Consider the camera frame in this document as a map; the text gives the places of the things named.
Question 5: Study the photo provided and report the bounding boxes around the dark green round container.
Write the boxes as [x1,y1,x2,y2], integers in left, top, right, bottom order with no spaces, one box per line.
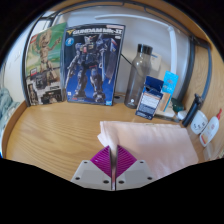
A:
[171,98,185,114]

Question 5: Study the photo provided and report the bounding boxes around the pink towel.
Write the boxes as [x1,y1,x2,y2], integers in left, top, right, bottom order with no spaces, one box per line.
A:
[97,120,200,183]

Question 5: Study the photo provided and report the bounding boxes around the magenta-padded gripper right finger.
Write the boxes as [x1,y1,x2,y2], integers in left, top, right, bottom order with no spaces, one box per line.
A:
[114,144,155,192]

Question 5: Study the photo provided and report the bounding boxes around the small blue and white box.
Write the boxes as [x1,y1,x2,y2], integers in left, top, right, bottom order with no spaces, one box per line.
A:
[134,75,165,121]

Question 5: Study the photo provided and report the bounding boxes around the white box with blue print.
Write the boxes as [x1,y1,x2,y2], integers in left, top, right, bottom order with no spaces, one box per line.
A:
[149,53,163,73]

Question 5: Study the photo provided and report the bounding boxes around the white bottle with red cap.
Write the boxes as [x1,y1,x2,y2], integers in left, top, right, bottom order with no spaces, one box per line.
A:
[199,108,223,148]

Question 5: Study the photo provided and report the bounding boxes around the green tree-figure brick set box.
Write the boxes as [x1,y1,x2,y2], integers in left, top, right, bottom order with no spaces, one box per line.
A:
[25,22,68,107]

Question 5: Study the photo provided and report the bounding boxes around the bed with teal bedding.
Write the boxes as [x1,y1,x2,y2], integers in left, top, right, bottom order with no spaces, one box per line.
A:
[0,87,21,134]

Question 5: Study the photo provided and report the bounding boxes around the clear plastic cup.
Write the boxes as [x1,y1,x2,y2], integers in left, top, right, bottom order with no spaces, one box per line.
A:
[203,142,216,162]

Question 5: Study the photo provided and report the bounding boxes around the white desk lamp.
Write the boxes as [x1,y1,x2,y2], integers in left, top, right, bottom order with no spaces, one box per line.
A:
[94,13,183,123]

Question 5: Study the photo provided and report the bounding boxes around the blue robot model kit box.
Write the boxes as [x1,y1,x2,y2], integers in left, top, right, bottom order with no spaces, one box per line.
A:
[61,23,126,107]

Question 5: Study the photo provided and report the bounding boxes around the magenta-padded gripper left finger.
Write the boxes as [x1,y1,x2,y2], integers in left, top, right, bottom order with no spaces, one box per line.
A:
[70,145,114,192]

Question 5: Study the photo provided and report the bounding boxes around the dark translucent water bottle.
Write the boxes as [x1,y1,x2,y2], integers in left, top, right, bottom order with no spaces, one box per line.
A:
[124,43,154,110]

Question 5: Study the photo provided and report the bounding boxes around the white mug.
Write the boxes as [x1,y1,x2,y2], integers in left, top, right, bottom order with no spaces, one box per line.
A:
[189,110,209,136]

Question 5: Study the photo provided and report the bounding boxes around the light blue card package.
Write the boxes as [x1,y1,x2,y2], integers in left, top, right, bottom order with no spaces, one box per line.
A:
[158,70,180,113]

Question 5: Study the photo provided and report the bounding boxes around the black cylindrical shaver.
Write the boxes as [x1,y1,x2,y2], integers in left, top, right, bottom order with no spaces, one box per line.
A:
[181,93,204,128]

